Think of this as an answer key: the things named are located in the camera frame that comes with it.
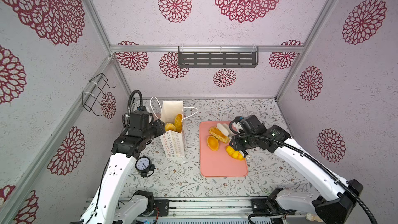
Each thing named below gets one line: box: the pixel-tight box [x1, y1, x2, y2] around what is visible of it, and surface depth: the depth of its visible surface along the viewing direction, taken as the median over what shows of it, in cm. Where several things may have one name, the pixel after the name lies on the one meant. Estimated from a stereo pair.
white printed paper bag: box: [159, 100, 186, 159], surface depth 85 cm
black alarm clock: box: [134, 155, 156, 179], surface depth 87 cm
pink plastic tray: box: [199, 121, 248, 178], surface depth 91 cm
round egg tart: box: [206, 135, 220, 152], surface depth 94 cm
